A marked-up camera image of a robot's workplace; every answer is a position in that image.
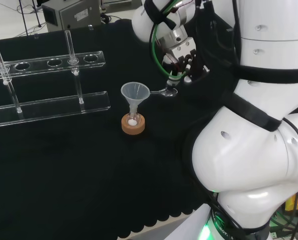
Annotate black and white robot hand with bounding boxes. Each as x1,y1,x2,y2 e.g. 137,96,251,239
162,49,211,89

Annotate translucent plastic funnel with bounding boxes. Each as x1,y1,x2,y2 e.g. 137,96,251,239
120,82,152,120

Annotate clear acrylic funnel stand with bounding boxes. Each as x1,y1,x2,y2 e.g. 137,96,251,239
0,29,112,129

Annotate small round-bottom glass flask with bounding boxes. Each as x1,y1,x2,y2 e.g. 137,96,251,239
127,109,141,127

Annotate grey metal box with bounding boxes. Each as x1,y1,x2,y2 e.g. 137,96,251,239
41,0,101,33

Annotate black tripod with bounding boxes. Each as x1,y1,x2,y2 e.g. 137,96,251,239
17,0,43,38

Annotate black cloth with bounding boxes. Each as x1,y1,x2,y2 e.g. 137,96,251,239
0,18,239,240

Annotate yellow stop button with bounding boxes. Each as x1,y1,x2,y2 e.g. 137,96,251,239
285,184,298,213

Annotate green cable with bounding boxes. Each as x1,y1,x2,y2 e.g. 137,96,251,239
148,0,187,79

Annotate cork ring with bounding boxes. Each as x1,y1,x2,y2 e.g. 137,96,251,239
121,112,147,136

